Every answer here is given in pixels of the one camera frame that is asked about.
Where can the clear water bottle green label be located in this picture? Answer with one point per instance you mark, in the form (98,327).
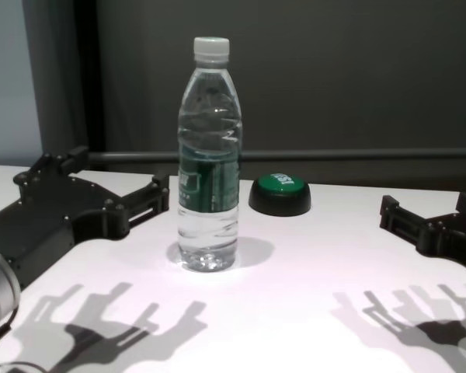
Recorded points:
(209,155)

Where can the black vertical frame post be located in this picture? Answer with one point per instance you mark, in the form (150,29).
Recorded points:
(89,77)

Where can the thin grey horizontal rail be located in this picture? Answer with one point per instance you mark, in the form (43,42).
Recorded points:
(334,156)

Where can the green button black base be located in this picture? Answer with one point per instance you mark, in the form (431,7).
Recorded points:
(279,198)

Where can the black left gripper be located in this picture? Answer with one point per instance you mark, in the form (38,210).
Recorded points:
(50,221)

